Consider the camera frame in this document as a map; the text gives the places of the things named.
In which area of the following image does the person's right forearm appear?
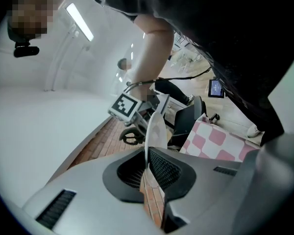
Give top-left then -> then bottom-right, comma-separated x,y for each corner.
131,13 -> 175,87

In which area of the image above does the black head-mounted camera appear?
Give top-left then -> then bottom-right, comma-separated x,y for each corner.
13,42 -> 40,58

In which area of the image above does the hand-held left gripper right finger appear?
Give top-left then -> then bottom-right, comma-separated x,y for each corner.
148,147 -> 243,235

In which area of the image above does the person's black shirt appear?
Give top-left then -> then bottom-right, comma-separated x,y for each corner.
84,0 -> 294,146

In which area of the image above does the white plate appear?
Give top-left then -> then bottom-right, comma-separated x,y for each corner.
145,111 -> 168,172

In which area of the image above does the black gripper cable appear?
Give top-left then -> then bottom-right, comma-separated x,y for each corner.
125,67 -> 213,93

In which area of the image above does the person's white shoe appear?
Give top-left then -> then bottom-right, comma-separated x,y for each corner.
246,124 -> 266,139

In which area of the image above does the person's head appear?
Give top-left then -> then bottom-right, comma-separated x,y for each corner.
7,0 -> 69,40

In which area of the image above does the long ceiling light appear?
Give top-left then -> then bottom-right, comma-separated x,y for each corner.
65,2 -> 95,42

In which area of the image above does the small screen device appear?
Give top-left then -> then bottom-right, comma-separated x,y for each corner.
208,79 -> 225,99

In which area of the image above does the person's right hand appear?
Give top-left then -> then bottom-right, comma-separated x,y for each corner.
136,83 -> 158,105

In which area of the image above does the pink checkered tablecloth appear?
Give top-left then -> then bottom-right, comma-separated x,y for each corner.
179,116 -> 260,163

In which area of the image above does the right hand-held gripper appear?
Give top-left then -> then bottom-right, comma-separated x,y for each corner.
107,93 -> 162,136

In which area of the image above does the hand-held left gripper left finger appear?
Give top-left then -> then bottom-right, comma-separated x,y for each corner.
23,147 -> 166,235

